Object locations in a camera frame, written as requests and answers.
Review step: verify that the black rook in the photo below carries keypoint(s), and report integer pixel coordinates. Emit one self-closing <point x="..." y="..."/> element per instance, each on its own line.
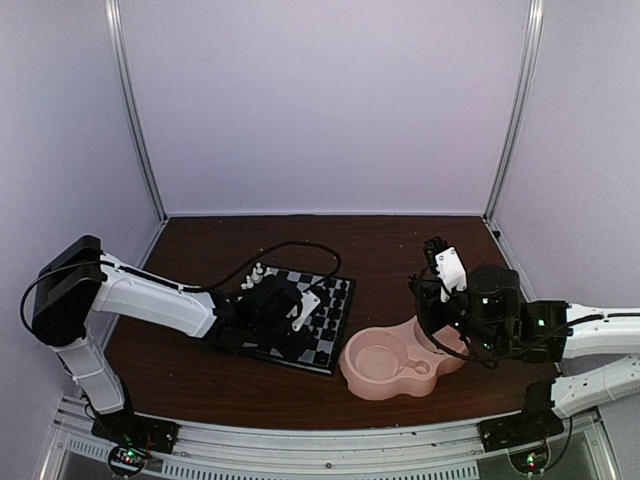
<point x="321" y="358"/>

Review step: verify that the left aluminium frame post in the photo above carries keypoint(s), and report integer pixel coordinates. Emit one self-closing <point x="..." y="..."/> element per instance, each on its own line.
<point x="132" y="114"/>

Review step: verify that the aluminium frame post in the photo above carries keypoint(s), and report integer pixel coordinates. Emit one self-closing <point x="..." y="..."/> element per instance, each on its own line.
<point x="529" y="58"/>
<point x="132" y="114"/>

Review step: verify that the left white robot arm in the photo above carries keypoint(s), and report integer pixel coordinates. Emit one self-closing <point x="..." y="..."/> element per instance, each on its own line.
<point x="84" y="279"/>

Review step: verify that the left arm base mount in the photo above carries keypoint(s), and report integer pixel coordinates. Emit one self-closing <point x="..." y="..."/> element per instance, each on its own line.
<point x="142" y="433"/>

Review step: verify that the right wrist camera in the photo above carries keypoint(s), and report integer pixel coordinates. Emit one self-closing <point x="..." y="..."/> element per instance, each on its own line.
<point x="445" y="263"/>

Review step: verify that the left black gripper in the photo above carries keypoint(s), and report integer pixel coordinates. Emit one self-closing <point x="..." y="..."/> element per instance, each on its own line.
<point x="294" y="351"/>

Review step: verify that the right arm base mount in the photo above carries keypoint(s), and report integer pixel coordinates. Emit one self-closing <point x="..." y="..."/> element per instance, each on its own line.
<point x="518" y="429"/>

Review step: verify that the front aluminium rail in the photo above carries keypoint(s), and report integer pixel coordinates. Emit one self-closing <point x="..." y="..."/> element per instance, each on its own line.
<point x="451" y="450"/>

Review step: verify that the black and white chessboard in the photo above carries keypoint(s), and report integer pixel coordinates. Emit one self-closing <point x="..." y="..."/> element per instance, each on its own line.
<point x="315" y="282"/>

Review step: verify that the pink double pet bowl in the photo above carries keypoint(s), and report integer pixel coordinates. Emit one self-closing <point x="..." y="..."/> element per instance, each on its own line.
<point x="379" y="363"/>

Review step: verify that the right aluminium frame post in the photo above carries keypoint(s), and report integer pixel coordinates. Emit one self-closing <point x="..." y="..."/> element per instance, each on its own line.
<point x="529" y="58"/>

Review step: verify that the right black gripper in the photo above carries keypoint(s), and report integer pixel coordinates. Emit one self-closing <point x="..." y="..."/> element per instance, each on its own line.
<point x="429" y="288"/>

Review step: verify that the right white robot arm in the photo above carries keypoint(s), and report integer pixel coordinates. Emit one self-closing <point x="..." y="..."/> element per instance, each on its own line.
<point x="603" y="342"/>

